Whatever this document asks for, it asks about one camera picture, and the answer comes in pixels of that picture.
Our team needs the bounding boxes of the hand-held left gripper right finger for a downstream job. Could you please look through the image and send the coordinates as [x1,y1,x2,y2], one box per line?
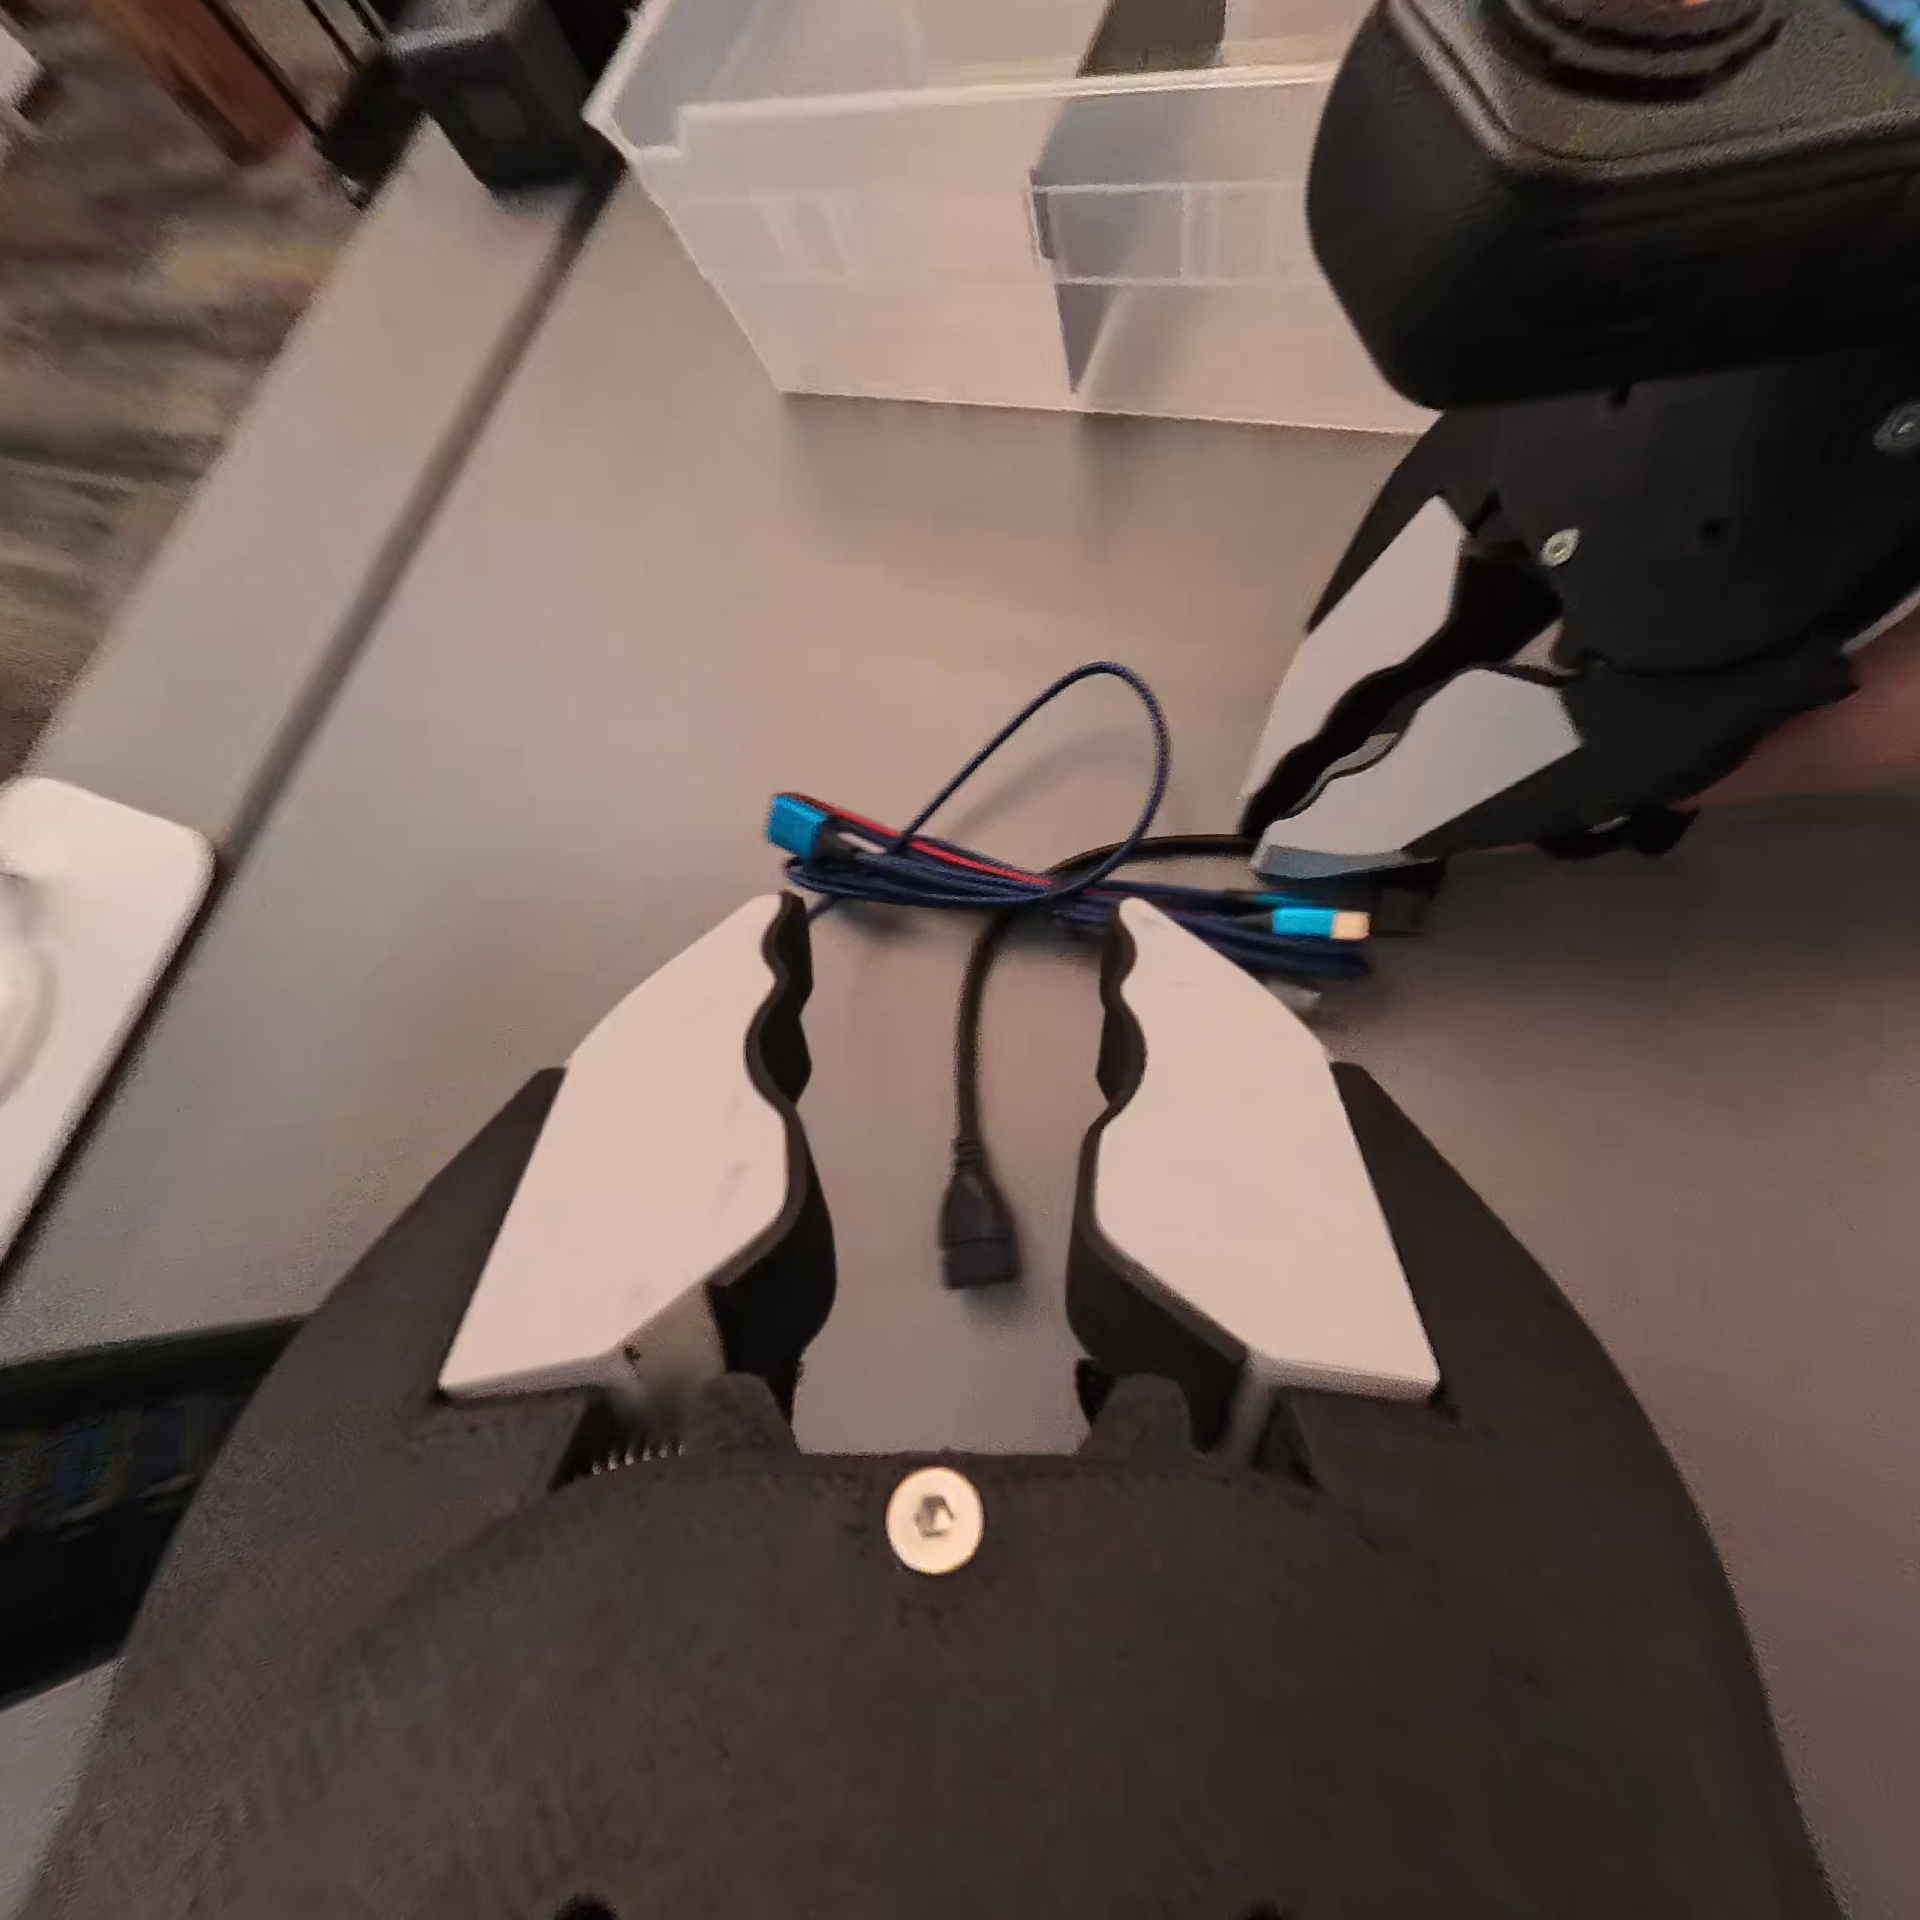
[1070,900,1446,1468]

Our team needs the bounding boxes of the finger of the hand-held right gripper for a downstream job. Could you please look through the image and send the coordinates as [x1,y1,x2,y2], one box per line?
[1248,664,1587,891]
[1237,492,1480,835]

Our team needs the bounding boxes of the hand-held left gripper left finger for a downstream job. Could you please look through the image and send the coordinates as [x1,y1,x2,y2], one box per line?
[436,891,840,1463]

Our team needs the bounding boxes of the black USB cable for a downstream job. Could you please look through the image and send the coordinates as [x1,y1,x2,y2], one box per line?
[940,827,1446,1297]

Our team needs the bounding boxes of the blue braided USB cable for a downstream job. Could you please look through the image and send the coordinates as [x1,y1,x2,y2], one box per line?
[769,659,1380,986]

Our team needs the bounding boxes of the clear plastic bin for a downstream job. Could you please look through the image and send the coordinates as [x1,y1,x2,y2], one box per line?
[584,0,1446,441]

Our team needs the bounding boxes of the person's right forearm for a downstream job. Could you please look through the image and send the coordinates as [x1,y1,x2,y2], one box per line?
[1729,676,1920,810]

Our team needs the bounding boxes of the white board stand base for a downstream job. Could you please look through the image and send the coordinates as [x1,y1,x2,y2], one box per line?
[0,773,214,1249]

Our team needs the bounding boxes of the black power adapter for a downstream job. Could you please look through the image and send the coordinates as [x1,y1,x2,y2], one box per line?
[321,0,623,194]

